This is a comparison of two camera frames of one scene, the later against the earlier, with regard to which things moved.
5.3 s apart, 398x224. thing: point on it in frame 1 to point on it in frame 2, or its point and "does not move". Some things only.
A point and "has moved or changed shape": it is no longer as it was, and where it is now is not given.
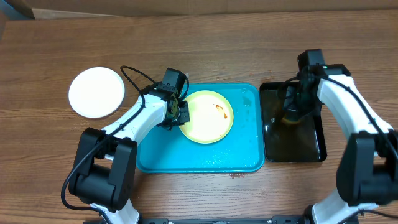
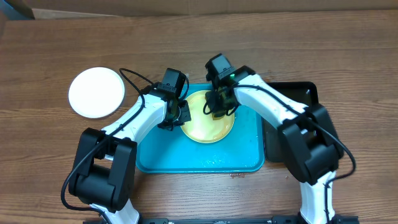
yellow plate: (211, 117) does not move
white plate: (96, 92) does not move
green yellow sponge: (285, 119) has moved or changed shape
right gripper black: (293, 110) to (218, 104)
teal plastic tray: (243, 150) does not move
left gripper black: (185, 118) does not move
